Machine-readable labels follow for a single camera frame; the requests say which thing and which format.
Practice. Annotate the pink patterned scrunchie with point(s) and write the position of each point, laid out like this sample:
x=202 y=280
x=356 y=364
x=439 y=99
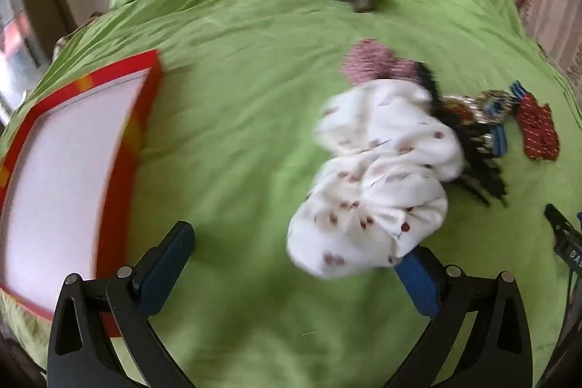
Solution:
x=368 y=60

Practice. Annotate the white cherry-print scrunchie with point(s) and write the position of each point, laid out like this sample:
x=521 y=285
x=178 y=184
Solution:
x=386 y=188

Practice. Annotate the red-framed white box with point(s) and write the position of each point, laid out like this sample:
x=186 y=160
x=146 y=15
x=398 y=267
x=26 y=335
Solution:
x=63 y=170

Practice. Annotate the black patterned sock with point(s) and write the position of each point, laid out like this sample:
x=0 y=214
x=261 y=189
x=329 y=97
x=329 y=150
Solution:
x=477 y=170

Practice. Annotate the green bed sheet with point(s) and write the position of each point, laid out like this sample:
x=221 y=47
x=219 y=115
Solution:
x=254 y=106

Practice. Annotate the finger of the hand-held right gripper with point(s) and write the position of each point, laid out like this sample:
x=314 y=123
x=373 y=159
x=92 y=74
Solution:
x=566 y=240

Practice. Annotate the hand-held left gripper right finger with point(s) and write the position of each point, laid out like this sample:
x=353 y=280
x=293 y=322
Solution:
x=420 y=283

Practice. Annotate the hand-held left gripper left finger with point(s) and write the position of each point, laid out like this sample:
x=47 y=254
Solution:
x=168 y=260

